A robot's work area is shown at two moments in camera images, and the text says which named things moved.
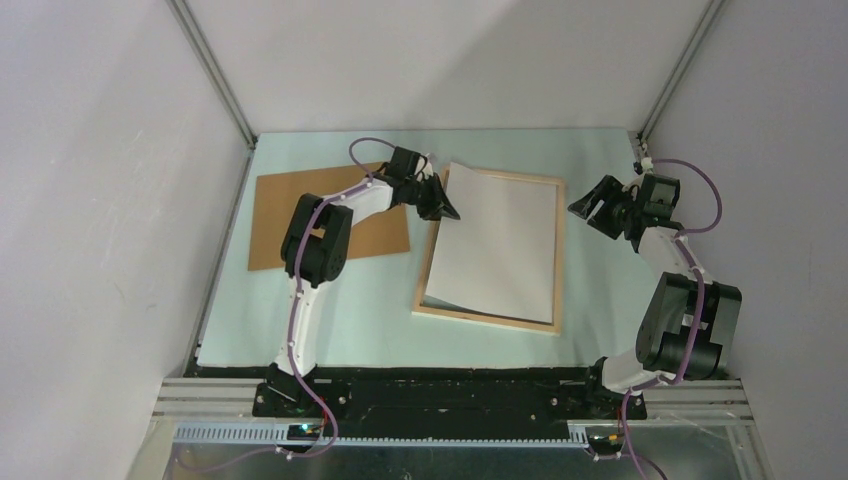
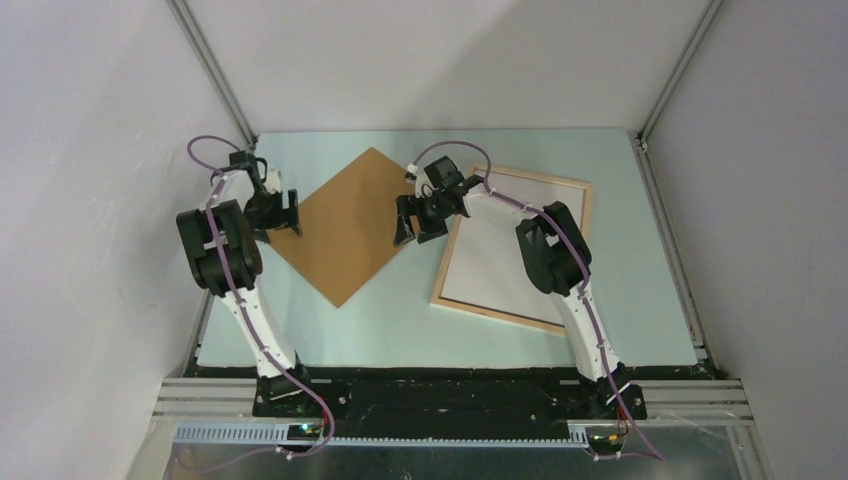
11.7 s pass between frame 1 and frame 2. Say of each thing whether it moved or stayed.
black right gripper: moved
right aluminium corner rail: stayed
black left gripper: moved
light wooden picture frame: moved
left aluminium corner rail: stayed
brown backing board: moved
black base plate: stayed
